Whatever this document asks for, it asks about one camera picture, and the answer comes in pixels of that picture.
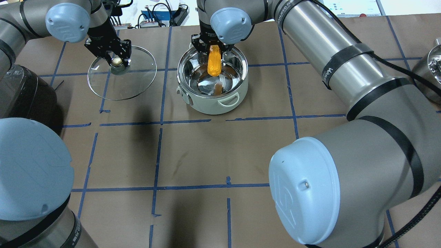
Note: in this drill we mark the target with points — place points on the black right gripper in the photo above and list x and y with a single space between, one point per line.
205 38

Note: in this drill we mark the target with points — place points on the glass pot lid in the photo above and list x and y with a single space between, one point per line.
115 82

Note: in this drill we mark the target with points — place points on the steel steamer basket pot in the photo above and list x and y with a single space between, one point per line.
429 68

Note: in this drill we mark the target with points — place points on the yellow corn cob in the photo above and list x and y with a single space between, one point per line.
214 66

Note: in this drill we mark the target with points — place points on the black rice cooker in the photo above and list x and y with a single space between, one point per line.
26 95

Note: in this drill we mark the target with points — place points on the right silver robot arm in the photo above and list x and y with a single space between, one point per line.
332 190

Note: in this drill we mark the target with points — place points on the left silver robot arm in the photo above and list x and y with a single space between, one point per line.
66 20

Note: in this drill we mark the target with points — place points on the pale green cooking pot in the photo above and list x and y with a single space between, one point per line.
208 94

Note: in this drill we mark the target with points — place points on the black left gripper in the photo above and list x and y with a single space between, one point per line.
100 34

